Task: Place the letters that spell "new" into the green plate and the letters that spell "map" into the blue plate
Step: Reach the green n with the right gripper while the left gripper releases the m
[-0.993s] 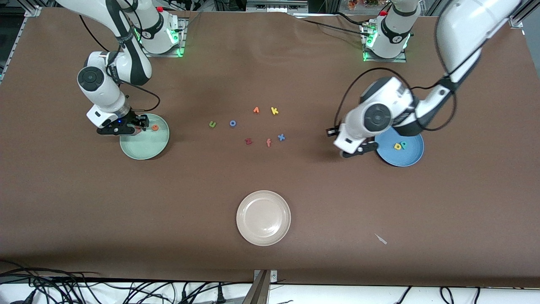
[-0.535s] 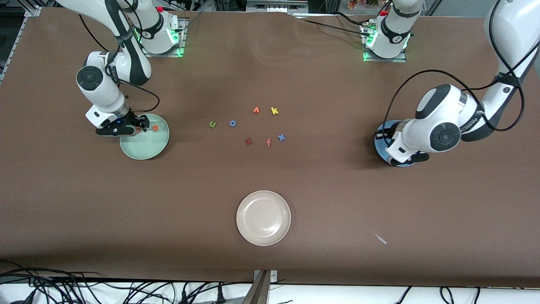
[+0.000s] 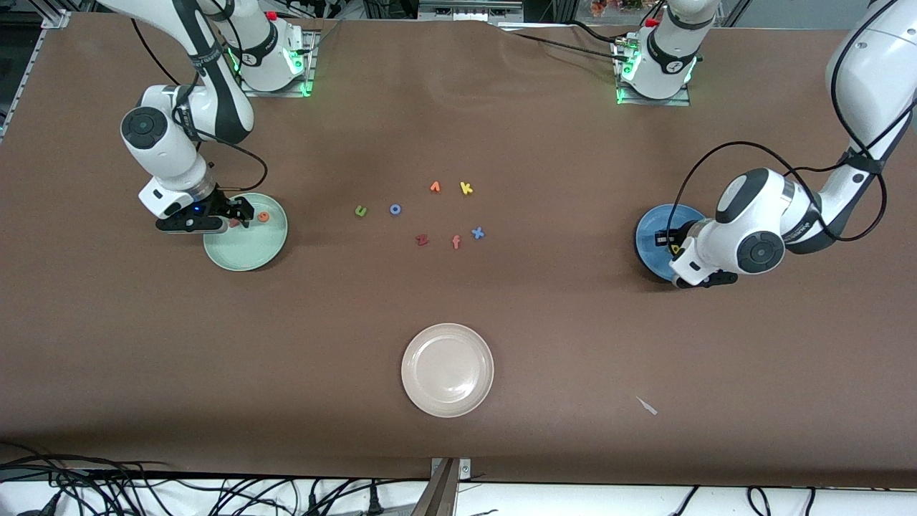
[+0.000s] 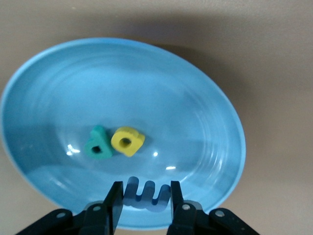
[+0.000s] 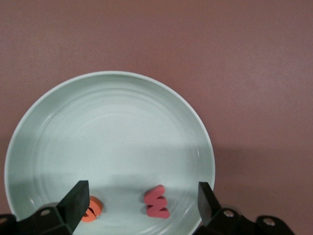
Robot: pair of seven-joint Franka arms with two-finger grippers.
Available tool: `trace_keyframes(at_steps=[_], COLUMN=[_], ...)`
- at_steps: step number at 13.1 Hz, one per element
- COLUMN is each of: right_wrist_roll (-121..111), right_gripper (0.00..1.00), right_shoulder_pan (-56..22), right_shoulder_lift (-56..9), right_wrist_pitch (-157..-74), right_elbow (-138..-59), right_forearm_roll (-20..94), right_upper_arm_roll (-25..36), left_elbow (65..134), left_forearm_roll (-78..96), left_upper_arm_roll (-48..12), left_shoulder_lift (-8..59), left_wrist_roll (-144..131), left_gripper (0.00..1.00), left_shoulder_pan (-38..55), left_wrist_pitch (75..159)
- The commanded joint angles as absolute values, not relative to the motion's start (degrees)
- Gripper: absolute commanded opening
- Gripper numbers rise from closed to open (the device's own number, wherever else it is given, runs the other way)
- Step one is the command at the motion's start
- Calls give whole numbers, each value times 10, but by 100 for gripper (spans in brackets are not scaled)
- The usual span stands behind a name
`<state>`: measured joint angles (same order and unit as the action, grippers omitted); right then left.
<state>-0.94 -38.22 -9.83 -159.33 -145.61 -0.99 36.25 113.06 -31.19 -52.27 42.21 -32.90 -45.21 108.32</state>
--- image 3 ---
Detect blue plate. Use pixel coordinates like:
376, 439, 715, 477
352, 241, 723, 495
635, 204, 710, 282

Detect green plate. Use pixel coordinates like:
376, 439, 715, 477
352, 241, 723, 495
203, 192, 289, 272

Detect beige plate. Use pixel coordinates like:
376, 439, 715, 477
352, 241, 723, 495
400, 322, 495, 419

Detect brown table cover sheet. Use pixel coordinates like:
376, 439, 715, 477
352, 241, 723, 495
0, 13, 917, 489

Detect grey metal box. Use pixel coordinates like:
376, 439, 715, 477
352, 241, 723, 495
418, 0, 525, 22

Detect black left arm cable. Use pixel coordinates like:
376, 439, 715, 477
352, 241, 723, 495
672, 0, 917, 244

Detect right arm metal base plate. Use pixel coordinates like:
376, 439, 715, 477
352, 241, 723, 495
239, 29, 317, 98

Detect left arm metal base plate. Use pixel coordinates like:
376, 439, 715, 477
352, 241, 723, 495
615, 36, 692, 107

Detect aluminium frame rail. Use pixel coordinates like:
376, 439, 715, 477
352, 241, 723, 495
0, 0, 72, 144

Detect black cable on table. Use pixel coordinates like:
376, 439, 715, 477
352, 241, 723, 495
494, 20, 631, 62

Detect tangled black cables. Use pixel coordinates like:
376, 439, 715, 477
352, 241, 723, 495
0, 441, 431, 516

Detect metal camera post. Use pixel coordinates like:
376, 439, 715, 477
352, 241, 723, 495
410, 459, 459, 516

